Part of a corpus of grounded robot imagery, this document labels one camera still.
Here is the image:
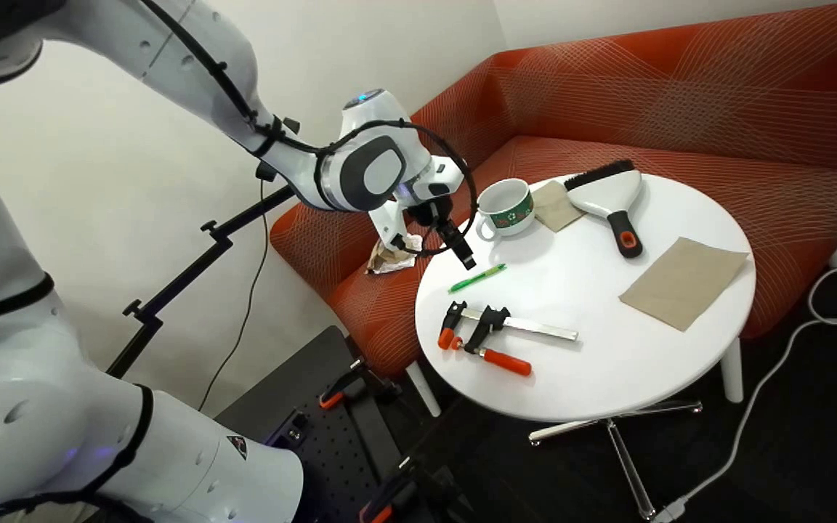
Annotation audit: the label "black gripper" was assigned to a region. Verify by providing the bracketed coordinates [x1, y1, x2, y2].
[403, 189, 478, 274]

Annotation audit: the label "green pen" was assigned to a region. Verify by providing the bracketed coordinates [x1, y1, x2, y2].
[443, 260, 509, 298]

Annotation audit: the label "black jointed stand arm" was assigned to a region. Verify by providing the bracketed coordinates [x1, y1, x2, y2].
[102, 158, 303, 385]

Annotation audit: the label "white cup with green print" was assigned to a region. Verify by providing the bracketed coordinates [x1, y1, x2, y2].
[473, 176, 539, 247]

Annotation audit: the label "crumpled paper wrapper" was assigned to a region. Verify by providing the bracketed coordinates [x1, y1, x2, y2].
[364, 238, 427, 279]

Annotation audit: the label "small tan square pad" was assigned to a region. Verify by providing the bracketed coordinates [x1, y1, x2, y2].
[528, 177, 587, 235]

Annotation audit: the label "round white table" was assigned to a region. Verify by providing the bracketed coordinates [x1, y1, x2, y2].
[400, 168, 757, 426]

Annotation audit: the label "large tan cardboard sheet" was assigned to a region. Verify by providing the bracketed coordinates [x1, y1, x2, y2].
[615, 235, 753, 336]

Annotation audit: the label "metal stand legs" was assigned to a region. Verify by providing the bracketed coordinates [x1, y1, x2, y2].
[525, 397, 708, 523]

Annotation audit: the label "red-orange sofa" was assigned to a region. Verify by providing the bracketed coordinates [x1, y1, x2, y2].
[266, 0, 837, 385]

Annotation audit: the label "black cable along robot arm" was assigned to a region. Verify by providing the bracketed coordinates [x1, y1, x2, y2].
[138, 0, 481, 263]

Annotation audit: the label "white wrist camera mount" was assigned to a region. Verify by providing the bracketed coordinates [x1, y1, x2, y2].
[365, 197, 422, 260]

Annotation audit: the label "bar clamp with orange handle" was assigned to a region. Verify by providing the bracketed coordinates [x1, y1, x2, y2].
[433, 298, 583, 382]

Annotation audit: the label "white scraper with black-orange handle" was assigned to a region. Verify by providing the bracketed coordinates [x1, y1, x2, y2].
[561, 158, 650, 263]

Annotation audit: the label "small orange-handled base clamp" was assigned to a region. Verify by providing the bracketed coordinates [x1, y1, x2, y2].
[364, 468, 427, 523]
[314, 359, 371, 414]

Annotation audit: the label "thin black hanging cable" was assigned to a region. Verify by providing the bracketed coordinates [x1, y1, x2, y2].
[191, 177, 276, 415]

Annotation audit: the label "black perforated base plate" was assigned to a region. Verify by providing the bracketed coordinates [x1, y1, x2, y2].
[211, 324, 473, 523]

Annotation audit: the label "white floor cable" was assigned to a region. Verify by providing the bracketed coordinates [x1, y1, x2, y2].
[647, 260, 837, 523]

